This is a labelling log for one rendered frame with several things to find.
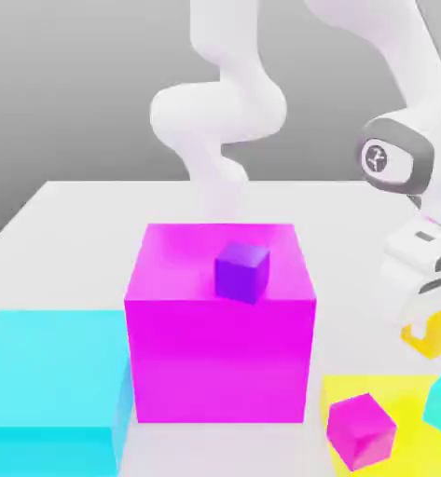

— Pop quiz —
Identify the large cyan box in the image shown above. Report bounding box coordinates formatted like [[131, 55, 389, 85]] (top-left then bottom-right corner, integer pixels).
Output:
[[0, 308, 135, 477]]

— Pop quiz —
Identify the large yellow box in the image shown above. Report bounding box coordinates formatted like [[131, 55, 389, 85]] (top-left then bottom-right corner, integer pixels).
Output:
[[320, 374, 441, 477]]

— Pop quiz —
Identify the small magenta cube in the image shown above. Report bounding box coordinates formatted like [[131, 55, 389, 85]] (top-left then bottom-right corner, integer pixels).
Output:
[[325, 391, 398, 473]]

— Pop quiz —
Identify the large magenta box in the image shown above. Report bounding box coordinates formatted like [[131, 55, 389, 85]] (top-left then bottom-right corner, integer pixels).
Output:
[[123, 222, 317, 425]]

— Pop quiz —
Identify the small purple cube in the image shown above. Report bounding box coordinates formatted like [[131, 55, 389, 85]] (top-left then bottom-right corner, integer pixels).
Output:
[[214, 240, 271, 306]]

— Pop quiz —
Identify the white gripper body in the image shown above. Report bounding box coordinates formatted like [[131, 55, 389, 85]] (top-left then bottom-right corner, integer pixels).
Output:
[[379, 256, 441, 318]]

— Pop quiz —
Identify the small orange cube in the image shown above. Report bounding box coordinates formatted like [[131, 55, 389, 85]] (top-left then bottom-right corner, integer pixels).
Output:
[[400, 307, 441, 361]]

